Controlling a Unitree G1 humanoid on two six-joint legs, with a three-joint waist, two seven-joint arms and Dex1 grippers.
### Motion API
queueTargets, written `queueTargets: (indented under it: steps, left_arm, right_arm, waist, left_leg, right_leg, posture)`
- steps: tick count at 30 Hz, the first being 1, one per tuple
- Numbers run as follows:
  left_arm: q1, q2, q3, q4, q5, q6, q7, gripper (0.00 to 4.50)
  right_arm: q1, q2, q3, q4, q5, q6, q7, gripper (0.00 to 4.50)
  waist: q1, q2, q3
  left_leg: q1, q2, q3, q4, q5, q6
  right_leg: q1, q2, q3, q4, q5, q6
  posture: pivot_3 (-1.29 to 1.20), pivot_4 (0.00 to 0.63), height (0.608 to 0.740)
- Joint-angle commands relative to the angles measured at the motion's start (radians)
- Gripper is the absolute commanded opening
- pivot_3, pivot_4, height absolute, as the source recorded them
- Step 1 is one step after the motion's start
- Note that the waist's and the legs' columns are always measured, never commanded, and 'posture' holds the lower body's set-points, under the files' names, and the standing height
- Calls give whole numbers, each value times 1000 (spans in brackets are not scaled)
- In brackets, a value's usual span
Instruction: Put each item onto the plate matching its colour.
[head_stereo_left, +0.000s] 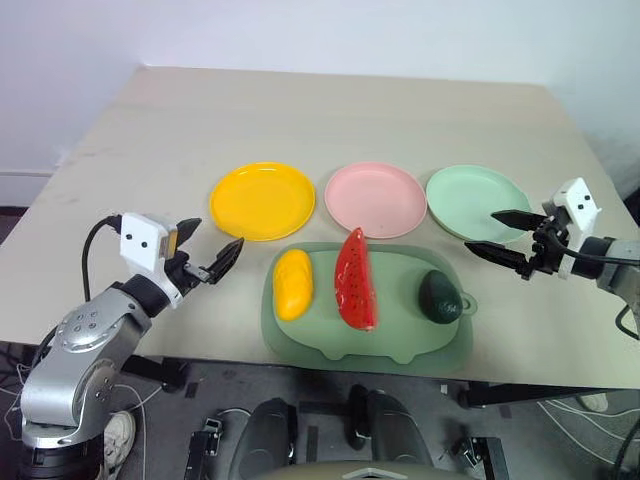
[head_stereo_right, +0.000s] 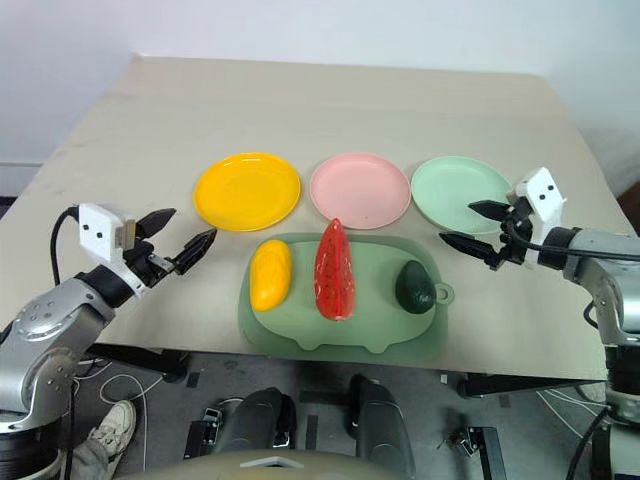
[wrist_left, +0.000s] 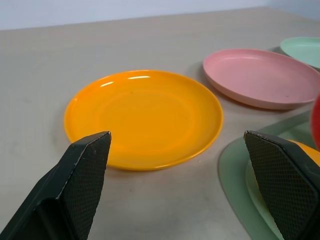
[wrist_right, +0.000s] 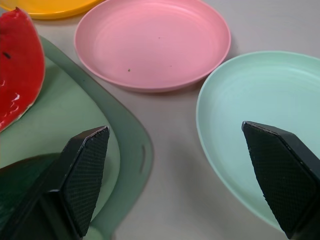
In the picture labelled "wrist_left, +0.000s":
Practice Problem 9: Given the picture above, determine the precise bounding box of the pink plastic plate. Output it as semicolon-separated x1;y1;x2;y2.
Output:
202;48;320;111

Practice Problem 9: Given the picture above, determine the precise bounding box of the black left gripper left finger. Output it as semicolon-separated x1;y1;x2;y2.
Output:
0;130;112;240

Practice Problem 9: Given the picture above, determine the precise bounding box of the red round object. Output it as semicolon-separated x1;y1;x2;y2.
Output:
309;94;320;151

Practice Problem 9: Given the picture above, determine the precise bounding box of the large green serving tray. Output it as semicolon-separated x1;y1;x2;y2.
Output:
217;109;320;240

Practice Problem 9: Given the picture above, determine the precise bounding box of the small light green plate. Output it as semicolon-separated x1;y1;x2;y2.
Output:
279;37;320;71

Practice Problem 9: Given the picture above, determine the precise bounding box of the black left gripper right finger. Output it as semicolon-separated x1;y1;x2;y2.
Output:
243;130;320;240

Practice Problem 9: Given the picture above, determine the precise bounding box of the yellow object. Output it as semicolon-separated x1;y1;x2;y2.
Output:
284;139;320;173

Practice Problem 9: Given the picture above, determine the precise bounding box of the orange plastic plate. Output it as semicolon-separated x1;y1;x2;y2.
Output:
63;69;224;172

